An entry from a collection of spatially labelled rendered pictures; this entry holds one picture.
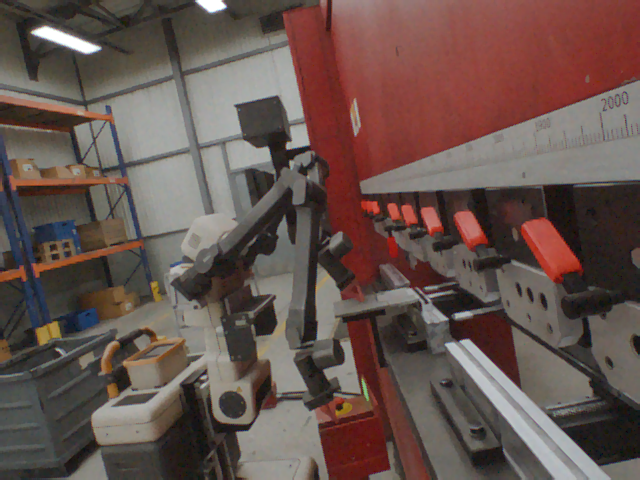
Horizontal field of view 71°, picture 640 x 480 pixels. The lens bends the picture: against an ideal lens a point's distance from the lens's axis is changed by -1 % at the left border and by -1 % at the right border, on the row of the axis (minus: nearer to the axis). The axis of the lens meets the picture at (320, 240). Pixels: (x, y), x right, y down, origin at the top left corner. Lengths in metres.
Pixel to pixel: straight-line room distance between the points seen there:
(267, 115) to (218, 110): 6.99
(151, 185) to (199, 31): 3.23
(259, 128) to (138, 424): 1.56
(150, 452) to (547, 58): 1.59
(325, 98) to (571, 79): 2.02
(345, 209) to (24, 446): 2.45
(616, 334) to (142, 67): 10.23
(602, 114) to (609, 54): 0.04
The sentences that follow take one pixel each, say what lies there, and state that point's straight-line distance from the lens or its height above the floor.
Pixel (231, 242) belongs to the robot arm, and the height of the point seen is 1.29.
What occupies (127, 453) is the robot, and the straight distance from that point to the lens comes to 1.79.
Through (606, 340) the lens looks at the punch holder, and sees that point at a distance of 0.43.
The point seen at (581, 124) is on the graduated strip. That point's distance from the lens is 0.40.
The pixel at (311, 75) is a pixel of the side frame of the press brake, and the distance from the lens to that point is 2.40.
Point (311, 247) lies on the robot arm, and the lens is 1.19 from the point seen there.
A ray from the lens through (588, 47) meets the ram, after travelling 0.39.
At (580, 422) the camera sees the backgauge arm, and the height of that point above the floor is 0.84.
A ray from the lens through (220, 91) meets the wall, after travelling 9.54.
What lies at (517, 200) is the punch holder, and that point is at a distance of 0.52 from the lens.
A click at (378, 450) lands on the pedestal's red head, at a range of 1.26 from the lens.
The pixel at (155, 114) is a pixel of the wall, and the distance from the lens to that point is 10.15.
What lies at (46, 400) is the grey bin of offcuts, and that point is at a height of 0.51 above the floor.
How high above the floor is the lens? 1.37
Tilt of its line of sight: 5 degrees down
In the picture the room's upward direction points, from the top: 12 degrees counter-clockwise
